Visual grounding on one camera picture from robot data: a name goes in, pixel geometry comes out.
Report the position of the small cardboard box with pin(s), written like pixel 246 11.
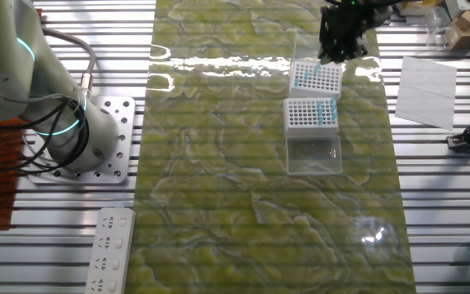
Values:
pixel 469 36

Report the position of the white power strip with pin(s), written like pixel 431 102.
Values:
pixel 110 228

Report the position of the green marble pattern mat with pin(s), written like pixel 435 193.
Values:
pixel 218 183

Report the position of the blue pipette tip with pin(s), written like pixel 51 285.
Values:
pixel 320 112
pixel 319 105
pixel 333 108
pixel 320 121
pixel 296 81
pixel 334 117
pixel 316 68
pixel 333 101
pixel 306 74

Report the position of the far white pipette tip box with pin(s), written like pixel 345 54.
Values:
pixel 312 92

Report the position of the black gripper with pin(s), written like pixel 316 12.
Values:
pixel 347 24

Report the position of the clear plastic cup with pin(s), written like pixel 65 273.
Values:
pixel 441 32

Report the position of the white box device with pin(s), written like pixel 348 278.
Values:
pixel 463 8

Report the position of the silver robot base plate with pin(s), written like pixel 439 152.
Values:
pixel 125 139

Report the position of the yellow box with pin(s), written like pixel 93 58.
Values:
pixel 416 6

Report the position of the white tip rack clear lid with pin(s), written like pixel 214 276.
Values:
pixel 308 130

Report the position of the white paper sheet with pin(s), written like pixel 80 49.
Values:
pixel 426 94

